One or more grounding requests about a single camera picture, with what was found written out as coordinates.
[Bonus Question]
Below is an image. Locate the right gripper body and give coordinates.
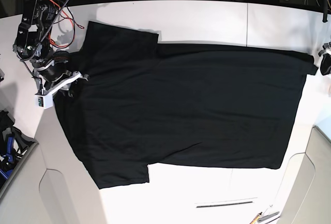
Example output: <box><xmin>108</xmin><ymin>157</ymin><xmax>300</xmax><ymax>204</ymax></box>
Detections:
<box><xmin>32</xmin><ymin>58</ymin><xmax>74</xmax><ymax>95</ymax></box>

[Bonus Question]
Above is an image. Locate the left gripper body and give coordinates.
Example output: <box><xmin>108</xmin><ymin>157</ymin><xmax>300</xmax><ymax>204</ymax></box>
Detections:
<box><xmin>318</xmin><ymin>42</ymin><xmax>330</xmax><ymax>65</ymax></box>

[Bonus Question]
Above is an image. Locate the black T-shirt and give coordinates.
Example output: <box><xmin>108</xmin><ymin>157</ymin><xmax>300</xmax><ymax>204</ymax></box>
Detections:
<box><xmin>54</xmin><ymin>22</ymin><xmax>317</xmax><ymax>189</ymax></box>

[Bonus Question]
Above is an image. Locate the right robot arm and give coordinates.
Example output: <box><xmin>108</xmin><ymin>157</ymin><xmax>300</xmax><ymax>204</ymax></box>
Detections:
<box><xmin>13</xmin><ymin>0</ymin><xmax>84</xmax><ymax>97</ymax></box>

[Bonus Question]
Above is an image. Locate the yellow pencil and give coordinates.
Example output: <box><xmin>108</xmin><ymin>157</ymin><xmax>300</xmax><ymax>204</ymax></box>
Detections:
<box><xmin>250</xmin><ymin>212</ymin><xmax>262</xmax><ymax>224</ymax></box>

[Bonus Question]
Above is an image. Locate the grey pen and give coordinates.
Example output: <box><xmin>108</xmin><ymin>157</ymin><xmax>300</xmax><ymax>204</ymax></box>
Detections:
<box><xmin>258</xmin><ymin>212</ymin><xmax>280</xmax><ymax>223</ymax></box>

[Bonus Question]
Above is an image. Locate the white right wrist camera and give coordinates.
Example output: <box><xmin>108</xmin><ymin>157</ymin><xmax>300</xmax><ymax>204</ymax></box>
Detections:
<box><xmin>35</xmin><ymin>94</ymin><xmax>54</xmax><ymax>109</ymax></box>

